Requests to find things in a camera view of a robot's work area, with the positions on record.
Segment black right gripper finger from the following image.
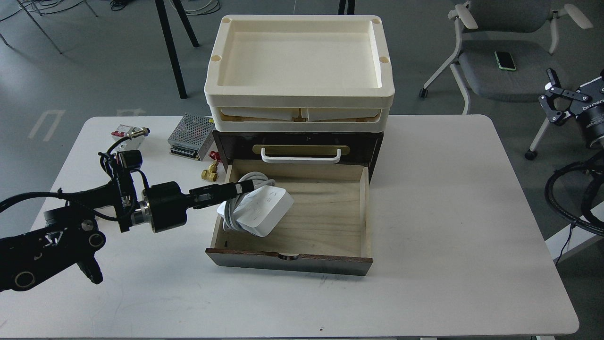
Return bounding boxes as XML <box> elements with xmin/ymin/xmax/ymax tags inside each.
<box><xmin>538</xmin><ymin>68</ymin><xmax>588</xmax><ymax>127</ymax></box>

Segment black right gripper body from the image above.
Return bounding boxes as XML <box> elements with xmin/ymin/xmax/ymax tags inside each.
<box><xmin>569</xmin><ymin>71</ymin><xmax>604</xmax><ymax>149</ymax></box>

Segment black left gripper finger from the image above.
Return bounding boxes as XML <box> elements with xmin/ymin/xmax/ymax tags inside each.
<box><xmin>188</xmin><ymin>181</ymin><xmax>255</xmax><ymax>209</ymax></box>

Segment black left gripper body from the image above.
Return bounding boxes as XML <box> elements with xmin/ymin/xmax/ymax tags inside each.
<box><xmin>143</xmin><ymin>181</ymin><xmax>192</xmax><ymax>234</ymax></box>

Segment white power strip cable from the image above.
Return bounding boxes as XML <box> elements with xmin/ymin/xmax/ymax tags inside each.
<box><xmin>222</xmin><ymin>172</ymin><xmax>277</xmax><ymax>233</ymax></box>

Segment white power strip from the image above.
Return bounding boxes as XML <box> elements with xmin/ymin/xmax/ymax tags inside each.
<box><xmin>223</xmin><ymin>185</ymin><xmax>294</xmax><ymax>237</ymax></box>

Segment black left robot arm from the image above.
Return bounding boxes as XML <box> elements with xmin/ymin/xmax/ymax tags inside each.
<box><xmin>0</xmin><ymin>180</ymin><xmax>254</xmax><ymax>292</ymax></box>

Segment dark wooden cabinet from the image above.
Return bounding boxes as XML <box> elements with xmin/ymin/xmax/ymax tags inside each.
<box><xmin>213</xmin><ymin>131</ymin><xmax>384</xmax><ymax>182</ymax></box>

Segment metal mesh power supply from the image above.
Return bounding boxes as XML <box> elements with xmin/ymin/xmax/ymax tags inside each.
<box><xmin>168</xmin><ymin>113</ymin><xmax>214</xmax><ymax>161</ymax></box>

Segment green phone on chair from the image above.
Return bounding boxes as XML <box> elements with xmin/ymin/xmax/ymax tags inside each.
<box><xmin>494</xmin><ymin>51</ymin><xmax>516</xmax><ymax>71</ymax></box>

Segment cream plastic tray lower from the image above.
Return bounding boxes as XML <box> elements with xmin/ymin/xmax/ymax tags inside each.
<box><xmin>210</xmin><ymin>106</ymin><xmax>390</xmax><ymax>133</ymax></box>

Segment cream plastic tray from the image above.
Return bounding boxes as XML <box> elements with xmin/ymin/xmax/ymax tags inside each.
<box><xmin>210</xmin><ymin>106</ymin><xmax>390</xmax><ymax>133</ymax></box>
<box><xmin>204</xmin><ymin>15</ymin><xmax>395</xmax><ymax>109</ymax></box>

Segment open wooden drawer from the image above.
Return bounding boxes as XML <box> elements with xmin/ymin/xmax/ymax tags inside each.
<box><xmin>205</xmin><ymin>160</ymin><xmax>373</xmax><ymax>276</ymax></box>

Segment cream plastic tray top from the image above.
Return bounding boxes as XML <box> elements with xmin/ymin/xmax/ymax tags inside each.
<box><xmin>204</xmin><ymin>15</ymin><xmax>395</xmax><ymax>109</ymax></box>

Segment black stand legs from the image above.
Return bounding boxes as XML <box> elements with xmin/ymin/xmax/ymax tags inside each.
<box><xmin>155</xmin><ymin>0</ymin><xmax>200</xmax><ymax>99</ymax></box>

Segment brass valve red handle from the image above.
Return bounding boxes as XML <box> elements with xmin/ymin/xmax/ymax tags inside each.
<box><xmin>201</xmin><ymin>151</ymin><xmax>222</xmax><ymax>182</ymax></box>

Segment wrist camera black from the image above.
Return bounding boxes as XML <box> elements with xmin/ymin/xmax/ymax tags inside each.
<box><xmin>116</xmin><ymin>149</ymin><xmax>143</xmax><ymax>172</ymax></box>

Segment black corrugated cable right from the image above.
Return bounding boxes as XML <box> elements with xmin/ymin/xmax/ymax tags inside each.
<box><xmin>545</xmin><ymin>161</ymin><xmax>604</xmax><ymax>237</ymax></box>

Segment white drawer handle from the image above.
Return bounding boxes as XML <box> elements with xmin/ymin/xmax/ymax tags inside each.
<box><xmin>261</xmin><ymin>147</ymin><xmax>342</xmax><ymax>164</ymax></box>

